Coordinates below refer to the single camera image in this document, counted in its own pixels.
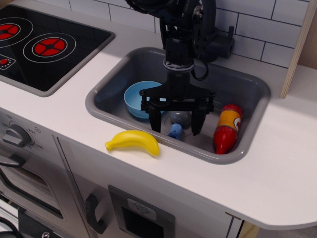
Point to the grey oven knob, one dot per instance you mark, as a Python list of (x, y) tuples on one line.
[(16, 136)]

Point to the dark grey toy faucet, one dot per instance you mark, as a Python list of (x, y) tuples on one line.
[(217, 45)]

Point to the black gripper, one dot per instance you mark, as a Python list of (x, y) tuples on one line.
[(177, 94)]

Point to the yellow toy banana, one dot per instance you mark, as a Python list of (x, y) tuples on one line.
[(134, 138)]

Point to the grey dispenser panel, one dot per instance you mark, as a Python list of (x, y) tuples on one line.
[(139, 218)]

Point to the grey oven door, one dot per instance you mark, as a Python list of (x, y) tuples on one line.
[(40, 188)]

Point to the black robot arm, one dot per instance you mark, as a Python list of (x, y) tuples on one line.
[(184, 41)]

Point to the light wooden side post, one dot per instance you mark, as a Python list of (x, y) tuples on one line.
[(312, 6)]

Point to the black toy stovetop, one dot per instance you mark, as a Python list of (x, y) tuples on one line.
[(40, 52)]

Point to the grey toy sink basin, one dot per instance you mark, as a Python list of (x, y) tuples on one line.
[(106, 102)]

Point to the blue handled grey spoon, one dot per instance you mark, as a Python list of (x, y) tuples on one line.
[(179, 119)]

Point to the light blue bowl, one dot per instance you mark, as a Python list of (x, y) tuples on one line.
[(133, 99)]

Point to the red yellow ketchup bottle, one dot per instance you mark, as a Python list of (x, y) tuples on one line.
[(226, 132)]

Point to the grey oven door handle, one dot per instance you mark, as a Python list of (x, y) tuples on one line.
[(13, 161)]

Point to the dark grey cabinet handle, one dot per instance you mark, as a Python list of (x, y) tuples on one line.
[(91, 204)]

